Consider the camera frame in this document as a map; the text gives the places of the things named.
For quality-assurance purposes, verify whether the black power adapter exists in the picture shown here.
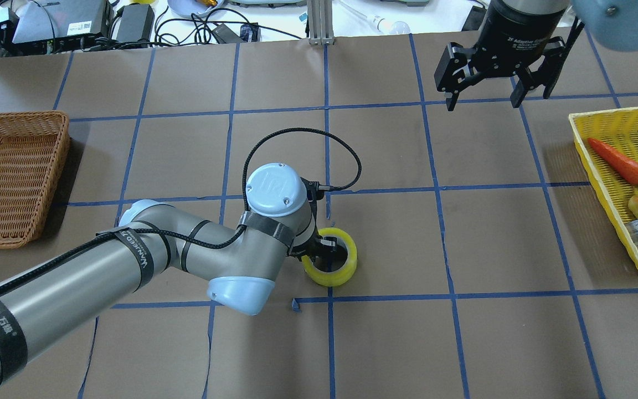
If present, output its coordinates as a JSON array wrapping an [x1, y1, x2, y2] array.
[[114, 3, 155, 43]]

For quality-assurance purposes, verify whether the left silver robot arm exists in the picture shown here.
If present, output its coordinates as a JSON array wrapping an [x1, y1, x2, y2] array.
[[0, 162, 333, 386]]

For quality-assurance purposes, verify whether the brown wicker basket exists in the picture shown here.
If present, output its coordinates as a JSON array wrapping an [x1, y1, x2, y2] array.
[[0, 110, 71, 249]]

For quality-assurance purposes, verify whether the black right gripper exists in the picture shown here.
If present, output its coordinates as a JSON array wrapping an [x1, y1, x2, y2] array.
[[434, 1, 585, 112]]

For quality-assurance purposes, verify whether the blue plate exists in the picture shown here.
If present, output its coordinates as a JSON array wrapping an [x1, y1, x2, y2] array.
[[167, 0, 225, 19]]

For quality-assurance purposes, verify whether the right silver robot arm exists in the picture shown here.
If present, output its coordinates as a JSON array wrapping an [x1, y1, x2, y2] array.
[[434, 1, 638, 111]]

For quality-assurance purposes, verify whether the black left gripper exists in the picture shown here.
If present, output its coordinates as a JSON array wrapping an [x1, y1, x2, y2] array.
[[289, 180, 339, 268]]

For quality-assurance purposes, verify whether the yellow plastic basket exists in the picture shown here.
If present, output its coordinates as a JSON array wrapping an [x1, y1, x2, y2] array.
[[569, 107, 638, 270]]

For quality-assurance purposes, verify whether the black computer box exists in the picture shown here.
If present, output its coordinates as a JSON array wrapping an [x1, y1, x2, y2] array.
[[11, 1, 113, 55]]

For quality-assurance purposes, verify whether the toy carrot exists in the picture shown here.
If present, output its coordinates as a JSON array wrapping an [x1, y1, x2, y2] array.
[[587, 138, 638, 185]]

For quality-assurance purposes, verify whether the aluminium frame post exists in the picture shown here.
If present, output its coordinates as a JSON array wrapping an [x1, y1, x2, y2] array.
[[306, 0, 335, 46]]

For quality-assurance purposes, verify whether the brass cylinder tool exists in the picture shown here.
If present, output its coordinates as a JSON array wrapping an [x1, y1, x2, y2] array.
[[195, 0, 218, 8]]

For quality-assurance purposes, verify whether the yellow tape roll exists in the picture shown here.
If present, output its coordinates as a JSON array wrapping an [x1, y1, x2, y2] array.
[[301, 227, 358, 287]]

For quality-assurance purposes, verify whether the white light bulb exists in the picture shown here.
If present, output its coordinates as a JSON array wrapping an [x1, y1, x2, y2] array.
[[371, 16, 411, 35]]

